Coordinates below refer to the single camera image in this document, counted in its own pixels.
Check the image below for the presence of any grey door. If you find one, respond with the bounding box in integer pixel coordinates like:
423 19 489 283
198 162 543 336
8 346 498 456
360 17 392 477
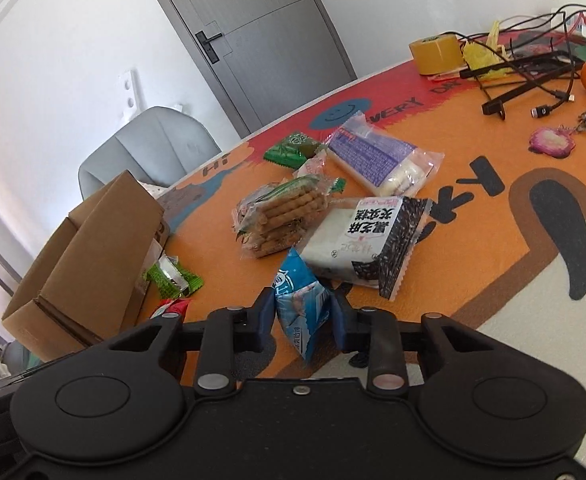
136 0 359 139

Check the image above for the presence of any black folding stand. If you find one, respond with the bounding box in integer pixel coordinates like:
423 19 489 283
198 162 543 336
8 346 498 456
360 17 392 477
459 51 586 122

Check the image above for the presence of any blue snack packet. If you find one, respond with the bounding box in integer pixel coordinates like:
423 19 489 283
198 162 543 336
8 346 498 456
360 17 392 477
272 247 332 364

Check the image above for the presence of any small green white packet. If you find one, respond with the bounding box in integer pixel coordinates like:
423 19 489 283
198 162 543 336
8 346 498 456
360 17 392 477
146 255 205 297

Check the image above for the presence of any black door handle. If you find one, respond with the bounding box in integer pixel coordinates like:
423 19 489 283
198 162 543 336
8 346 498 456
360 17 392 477
195 30 224 64

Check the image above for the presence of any pink keychain charm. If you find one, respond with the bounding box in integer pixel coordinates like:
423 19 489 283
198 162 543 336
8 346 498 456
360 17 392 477
529 126 576 157

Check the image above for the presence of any purple label candy packet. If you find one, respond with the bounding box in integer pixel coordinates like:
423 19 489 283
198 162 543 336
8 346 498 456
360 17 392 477
325 111 446 199

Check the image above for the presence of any thin black cable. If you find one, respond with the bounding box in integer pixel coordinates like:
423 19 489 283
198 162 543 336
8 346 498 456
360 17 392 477
453 30 576 104

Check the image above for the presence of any grey chair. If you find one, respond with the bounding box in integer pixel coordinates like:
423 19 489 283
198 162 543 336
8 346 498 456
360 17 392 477
77 106 223 202

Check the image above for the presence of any orange printed table mat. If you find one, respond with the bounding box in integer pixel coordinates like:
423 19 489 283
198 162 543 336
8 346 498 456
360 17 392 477
137 29 586 391

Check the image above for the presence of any yellow plastic bag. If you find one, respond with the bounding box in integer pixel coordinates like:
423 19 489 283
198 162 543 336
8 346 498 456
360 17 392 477
462 20 512 80

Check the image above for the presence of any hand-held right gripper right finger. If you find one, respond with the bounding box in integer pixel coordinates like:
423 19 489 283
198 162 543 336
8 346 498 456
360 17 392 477
330 291 498 394

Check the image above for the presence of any small red green packet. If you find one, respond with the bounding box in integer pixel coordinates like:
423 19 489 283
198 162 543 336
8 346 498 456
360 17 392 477
150 297 194 322

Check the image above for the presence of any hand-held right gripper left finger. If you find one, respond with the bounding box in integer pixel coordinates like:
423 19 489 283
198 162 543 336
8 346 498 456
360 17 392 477
102 287 278 395

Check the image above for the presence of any brown cardboard box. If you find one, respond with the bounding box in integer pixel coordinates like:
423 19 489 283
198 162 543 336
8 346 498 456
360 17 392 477
0 170 172 362

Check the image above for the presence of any white dotted cushion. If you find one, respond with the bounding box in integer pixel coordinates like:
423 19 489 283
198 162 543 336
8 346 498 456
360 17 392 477
134 178 168 200

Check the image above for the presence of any clear biscuit packet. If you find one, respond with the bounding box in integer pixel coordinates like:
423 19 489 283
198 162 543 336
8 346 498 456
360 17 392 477
230 176 347 260

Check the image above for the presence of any black usb cable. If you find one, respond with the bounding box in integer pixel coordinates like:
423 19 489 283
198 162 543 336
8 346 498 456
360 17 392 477
529 7 586 121

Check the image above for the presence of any white wall socket panel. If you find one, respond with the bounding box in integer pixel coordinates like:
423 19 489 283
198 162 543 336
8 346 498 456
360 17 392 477
118 66 142 124

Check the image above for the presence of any green square snack packet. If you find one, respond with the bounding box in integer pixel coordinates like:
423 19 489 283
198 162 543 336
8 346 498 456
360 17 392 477
263 131 325 167

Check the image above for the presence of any small orange candy packet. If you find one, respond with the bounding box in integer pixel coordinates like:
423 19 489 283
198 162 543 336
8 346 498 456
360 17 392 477
297 155 330 179

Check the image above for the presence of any yellow tape roll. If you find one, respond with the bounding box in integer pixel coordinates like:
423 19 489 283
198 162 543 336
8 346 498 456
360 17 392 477
408 35 466 77

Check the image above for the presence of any black and white cake packet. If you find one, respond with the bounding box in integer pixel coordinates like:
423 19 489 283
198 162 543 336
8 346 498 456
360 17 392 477
297 196 434 302

